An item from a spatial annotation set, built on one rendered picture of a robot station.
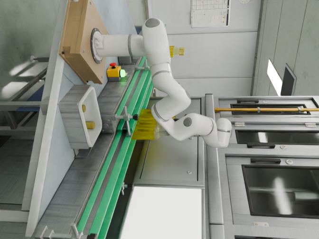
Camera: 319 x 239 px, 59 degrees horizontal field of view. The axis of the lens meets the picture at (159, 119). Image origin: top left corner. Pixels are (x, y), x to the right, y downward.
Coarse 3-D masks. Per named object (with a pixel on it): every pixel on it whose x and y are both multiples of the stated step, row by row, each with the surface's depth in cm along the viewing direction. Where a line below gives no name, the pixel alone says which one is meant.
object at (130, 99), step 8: (144, 64) 193; (136, 72) 182; (144, 72) 181; (136, 80) 172; (144, 80) 171; (128, 88) 162; (136, 88) 161; (128, 96) 154; (136, 96) 153; (120, 104) 146; (128, 104) 147; (120, 112) 139; (128, 112) 139
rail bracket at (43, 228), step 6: (72, 222) 76; (42, 228) 80; (72, 228) 76; (36, 234) 79; (42, 234) 79; (48, 234) 79; (54, 234) 80; (60, 234) 80; (66, 234) 80; (72, 234) 79; (78, 234) 79; (90, 234) 78; (96, 234) 79
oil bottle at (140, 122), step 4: (140, 120) 152; (144, 120) 152; (148, 120) 152; (152, 120) 152; (136, 124) 150; (140, 124) 149; (144, 124) 149; (148, 124) 149; (152, 124) 149; (156, 124) 148; (160, 128) 150
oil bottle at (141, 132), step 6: (138, 126) 148; (144, 126) 148; (150, 126) 147; (156, 126) 147; (138, 132) 145; (144, 132) 144; (150, 132) 144; (156, 132) 144; (132, 138) 147; (138, 138) 147; (144, 138) 146; (150, 138) 146; (156, 138) 146
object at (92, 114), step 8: (88, 96) 124; (80, 104) 109; (88, 104) 126; (96, 104) 126; (80, 112) 110; (88, 112) 128; (96, 112) 128; (88, 120) 131; (96, 120) 131; (96, 128) 131; (88, 136) 116; (96, 136) 126; (88, 144) 118
